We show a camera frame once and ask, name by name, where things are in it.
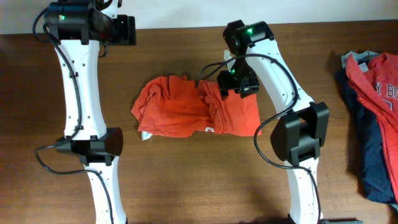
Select navy blue garment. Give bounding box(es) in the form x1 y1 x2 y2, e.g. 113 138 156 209
335 68 396 204

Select grey garment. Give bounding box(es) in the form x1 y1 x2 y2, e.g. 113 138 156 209
341 50 380 72

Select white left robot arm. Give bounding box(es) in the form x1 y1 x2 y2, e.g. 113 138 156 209
41 0 136 224

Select red printed t-shirt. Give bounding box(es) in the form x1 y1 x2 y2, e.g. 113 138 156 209
345 53 397 203

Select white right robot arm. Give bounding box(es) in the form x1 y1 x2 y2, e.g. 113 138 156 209
217 20 330 223

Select orange red t-shirt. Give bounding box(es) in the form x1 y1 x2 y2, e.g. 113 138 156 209
131 75 260 138

